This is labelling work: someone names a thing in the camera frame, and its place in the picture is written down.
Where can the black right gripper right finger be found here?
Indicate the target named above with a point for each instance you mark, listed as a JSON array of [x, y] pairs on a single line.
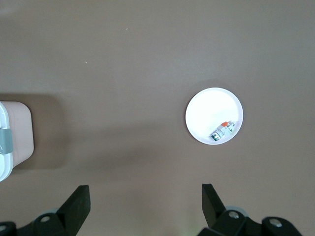
[[214, 209]]

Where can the brown table cover mat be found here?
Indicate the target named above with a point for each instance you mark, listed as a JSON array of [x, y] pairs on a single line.
[[123, 73]]

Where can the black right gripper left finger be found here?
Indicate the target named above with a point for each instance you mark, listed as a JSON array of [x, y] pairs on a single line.
[[73, 209]]

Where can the white lidded storage box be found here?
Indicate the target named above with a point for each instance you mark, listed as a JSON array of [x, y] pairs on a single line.
[[17, 127]]

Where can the pink round plate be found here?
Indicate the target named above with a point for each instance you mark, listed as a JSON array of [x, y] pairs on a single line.
[[209, 110]]

